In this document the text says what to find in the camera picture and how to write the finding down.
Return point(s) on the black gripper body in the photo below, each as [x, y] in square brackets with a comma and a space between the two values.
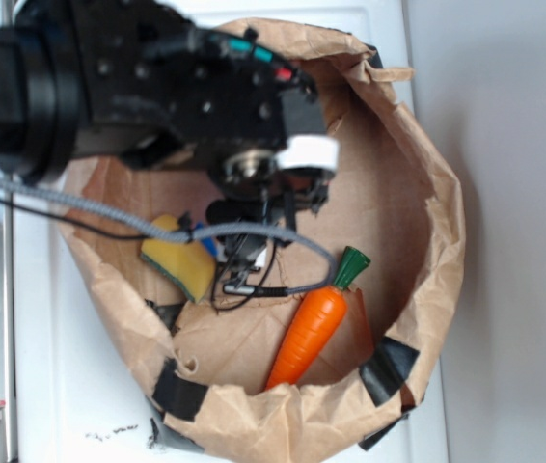
[162, 93]

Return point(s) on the blue felt ball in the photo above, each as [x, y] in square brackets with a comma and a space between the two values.
[209, 243]

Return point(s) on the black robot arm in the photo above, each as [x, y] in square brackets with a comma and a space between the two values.
[41, 98]

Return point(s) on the yellow sponge with green backing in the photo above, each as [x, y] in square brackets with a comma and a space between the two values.
[189, 266]

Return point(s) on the orange plastic toy carrot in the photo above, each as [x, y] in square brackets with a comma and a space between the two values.
[315, 322]

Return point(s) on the wrist camera with usb plug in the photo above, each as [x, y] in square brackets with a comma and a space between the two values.
[241, 255]

